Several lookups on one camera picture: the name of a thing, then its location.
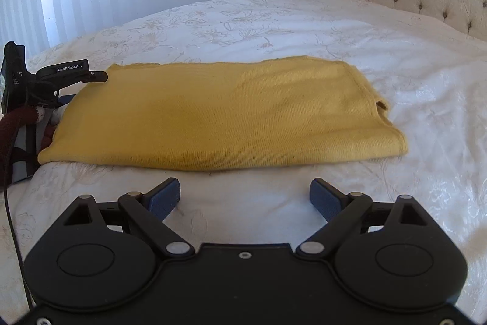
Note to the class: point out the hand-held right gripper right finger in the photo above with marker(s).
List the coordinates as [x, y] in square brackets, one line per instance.
[323, 201]

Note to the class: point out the white embroidered bedspread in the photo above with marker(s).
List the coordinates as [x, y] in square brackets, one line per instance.
[380, 54]

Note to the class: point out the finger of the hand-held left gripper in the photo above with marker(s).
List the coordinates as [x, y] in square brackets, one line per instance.
[98, 76]

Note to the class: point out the person's left forearm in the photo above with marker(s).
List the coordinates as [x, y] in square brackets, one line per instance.
[9, 131]

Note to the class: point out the yellow knit sweater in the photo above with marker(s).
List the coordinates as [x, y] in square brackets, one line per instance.
[213, 115]

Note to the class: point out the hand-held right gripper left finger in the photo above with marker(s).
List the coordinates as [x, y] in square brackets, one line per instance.
[165, 200]

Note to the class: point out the dark striped cloth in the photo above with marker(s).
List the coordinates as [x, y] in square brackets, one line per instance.
[26, 161]

